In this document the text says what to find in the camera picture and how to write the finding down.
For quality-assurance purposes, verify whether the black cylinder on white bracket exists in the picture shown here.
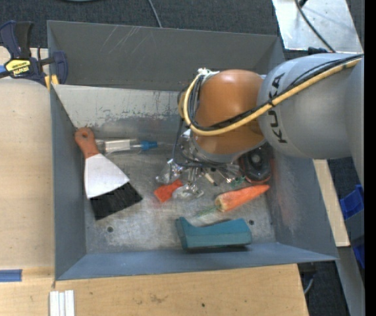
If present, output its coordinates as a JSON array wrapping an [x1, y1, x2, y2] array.
[[238, 149, 273, 184]]

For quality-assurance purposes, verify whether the orange toy carrot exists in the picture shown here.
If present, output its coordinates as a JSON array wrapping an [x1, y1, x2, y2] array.
[[195, 184, 271, 217]]

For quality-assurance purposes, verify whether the teal flat block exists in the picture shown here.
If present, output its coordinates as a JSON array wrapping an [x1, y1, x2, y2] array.
[[175, 216, 254, 251]]

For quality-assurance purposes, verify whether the clear syringe with blue cap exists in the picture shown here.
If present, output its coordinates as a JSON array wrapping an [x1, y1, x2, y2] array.
[[94, 138, 159, 155]]

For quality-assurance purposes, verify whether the grey metal bin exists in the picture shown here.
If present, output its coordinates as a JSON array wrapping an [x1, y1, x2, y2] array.
[[45, 20, 340, 281]]

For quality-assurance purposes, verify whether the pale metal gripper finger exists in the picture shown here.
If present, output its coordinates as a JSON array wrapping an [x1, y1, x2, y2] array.
[[155, 159, 184, 184], [172, 182, 205, 200]]

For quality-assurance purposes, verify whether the pale wood board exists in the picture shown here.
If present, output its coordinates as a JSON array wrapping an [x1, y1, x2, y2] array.
[[0, 76, 56, 271]]

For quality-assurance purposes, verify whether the white brush with red-brown handle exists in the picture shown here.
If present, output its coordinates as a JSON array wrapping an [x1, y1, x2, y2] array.
[[74, 126, 144, 221]]

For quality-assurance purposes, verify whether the small orange piece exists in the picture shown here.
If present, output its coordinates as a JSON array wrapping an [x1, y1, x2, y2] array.
[[153, 180, 184, 203]]

